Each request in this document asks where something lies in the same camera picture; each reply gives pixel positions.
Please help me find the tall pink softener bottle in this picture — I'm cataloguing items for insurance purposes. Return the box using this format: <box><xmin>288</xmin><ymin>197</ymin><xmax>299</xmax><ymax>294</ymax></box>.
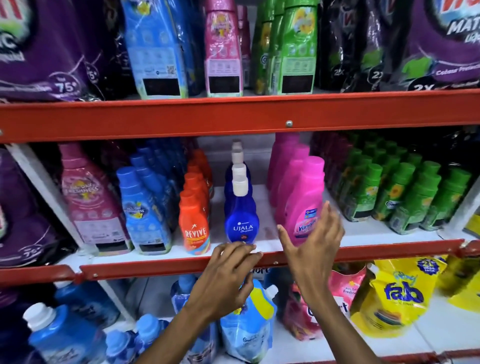
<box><xmin>203</xmin><ymin>0</ymin><xmax>244</xmax><ymax>98</ymax></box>
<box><xmin>236</xmin><ymin>4</ymin><xmax>253</xmax><ymax>90</ymax></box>

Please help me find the red metal shelf rail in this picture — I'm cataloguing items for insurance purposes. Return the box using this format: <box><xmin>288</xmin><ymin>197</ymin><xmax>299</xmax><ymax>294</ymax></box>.
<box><xmin>292</xmin><ymin>348</ymin><xmax>480</xmax><ymax>364</ymax></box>
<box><xmin>0</xmin><ymin>88</ymin><xmax>480</xmax><ymax>145</ymax></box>
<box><xmin>79</xmin><ymin>239</ymin><xmax>466</xmax><ymax>282</ymax></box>
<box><xmin>0</xmin><ymin>264</ymin><xmax>76</xmax><ymax>289</ymax></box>

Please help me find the group of small green bottles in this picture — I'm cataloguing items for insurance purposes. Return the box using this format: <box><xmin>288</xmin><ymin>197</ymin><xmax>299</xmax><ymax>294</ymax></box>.
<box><xmin>330</xmin><ymin>132</ymin><xmax>474</xmax><ymax>236</ymax></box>

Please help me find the row of maroon bottles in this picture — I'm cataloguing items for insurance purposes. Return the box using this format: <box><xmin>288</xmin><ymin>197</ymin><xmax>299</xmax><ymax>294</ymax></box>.
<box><xmin>310</xmin><ymin>130</ymin><xmax>353</xmax><ymax>190</ymax></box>

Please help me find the row of blue softener bottles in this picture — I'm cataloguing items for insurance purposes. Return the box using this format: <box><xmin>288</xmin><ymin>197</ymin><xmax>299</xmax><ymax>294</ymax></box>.
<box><xmin>115</xmin><ymin>138</ymin><xmax>190</xmax><ymax>256</ymax></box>

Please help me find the magenta stain remover bottle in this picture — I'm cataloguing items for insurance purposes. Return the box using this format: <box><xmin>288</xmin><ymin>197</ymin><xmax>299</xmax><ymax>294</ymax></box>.
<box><xmin>282</xmin><ymin>155</ymin><xmax>326</xmax><ymax>247</ymax></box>
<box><xmin>273</xmin><ymin>143</ymin><xmax>311</xmax><ymax>226</ymax></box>
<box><xmin>265</xmin><ymin>133</ymin><xmax>286</xmax><ymax>190</ymax></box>
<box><xmin>268</xmin><ymin>133</ymin><xmax>301</xmax><ymax>209</ymax></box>

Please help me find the black detergent pouch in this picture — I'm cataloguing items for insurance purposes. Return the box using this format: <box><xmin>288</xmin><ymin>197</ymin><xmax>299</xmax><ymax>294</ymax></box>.
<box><xmin>318</xmin><ymin>0</ymin><xmax>362</xmax><ymax>92</ymax></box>
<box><xmin>347</xmin><ymin>0</ymin><xmax>391</xmax><ymax>93</ymax></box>

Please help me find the person's right forearm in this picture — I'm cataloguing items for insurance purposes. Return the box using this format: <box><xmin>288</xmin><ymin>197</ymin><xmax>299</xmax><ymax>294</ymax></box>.
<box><xmin>302</xmin><ymin>289</ymin><xmax>384</xmax><ymax>364</ymax></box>

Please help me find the tall green softener bottle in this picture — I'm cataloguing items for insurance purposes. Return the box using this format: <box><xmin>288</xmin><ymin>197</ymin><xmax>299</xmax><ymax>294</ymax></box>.
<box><xmin>276</xmin><ymin>0</ymin><xmax>320</xmax><ymax>96</ymax></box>
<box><xmin>253</xmin><ymin>0</ymin><xmax>286</xmax><ymax>96</ymax></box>

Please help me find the pink refill pouch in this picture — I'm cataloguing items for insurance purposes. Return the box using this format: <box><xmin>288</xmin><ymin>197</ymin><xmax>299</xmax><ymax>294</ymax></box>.
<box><xmin>282</xmin><ymin>262</ymin><xmax>367</xmax><ymax>341</ymax></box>

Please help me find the large purple detergent pouch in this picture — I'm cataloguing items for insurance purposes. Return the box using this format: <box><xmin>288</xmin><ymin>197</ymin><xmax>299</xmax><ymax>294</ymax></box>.
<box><xmin>0</xmin><ymin>0</ymin><xmax>103</xmax><ymax>103</ymax></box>
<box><xmin>0</xmin><ymin>147</ymin><xmax>77</xmax><ymax>269</ymax></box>
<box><xmin>380</xmin><ymin>0</ymin><xmax>480</xmax><ymax>93</ymax></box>

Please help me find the row of orange bottles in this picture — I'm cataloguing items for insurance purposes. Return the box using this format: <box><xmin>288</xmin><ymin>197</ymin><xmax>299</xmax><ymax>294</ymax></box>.
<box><xmin>178</xmin><ymin>147</ymin><xmax>215</xmax><ymax>256</ymax></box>

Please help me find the small blue softener bottle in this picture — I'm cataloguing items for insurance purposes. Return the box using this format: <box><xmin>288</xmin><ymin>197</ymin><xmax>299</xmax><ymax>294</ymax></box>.
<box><xmin>133</xmin><ymin>313</ymin><xmax>170</xmax><ymax>356</ymax></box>
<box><xmin>105</xmin><ymin>329</ymin><xmax>137</xmax><ymax>364</ymax></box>

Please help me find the person's left hand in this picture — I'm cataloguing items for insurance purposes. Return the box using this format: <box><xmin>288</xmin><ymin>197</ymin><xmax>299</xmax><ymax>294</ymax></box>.
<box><xmin>185</xmin><ymin>242</ymin><xmax>264</xmax><ymax>323</ymax></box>

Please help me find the large blue white-capped bottle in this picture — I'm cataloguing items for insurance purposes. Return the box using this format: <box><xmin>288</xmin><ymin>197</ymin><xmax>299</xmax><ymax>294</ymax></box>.
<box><xmin>53</xmin><ymin>280</ymin><xmax>121</xmax><ymax>330</ymax></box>
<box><xmin>22</xmin><ymin>302</ymin><xmax>109</xmax><ymax>364</ymax></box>

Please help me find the person's left forearm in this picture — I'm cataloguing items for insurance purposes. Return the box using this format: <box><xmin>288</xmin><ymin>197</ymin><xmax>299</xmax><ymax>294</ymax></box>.
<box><xmin>134</xmin><ymin>302</ymin><xmax>215</xmax><ymax>364</ymax></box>

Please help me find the person's right hand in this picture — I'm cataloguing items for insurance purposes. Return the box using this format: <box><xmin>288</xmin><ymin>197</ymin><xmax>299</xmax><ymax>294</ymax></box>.
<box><xmin>277</xmin><ymin>200</ymin><xmax>346</xmax><ymax>301</ymax></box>

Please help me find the white shelf upright post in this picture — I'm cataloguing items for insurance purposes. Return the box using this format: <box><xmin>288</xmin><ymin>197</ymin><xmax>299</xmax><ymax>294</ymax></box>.
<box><xmin>5</xmin><ymin>143</ymin><xmax>136</xmax><ymax>324</ymax></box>
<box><xmin>445</xmin><ymin>187</ymin><xmax>480</xmax><ymax>241</ymax></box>

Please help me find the blue and yellow refill pouch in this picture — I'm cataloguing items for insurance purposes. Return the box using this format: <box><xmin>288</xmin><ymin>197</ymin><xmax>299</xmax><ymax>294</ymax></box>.
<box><xmin>218</xmin><ymin>278</ymin><xmax>279</xmax><ymax>364</ymax></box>

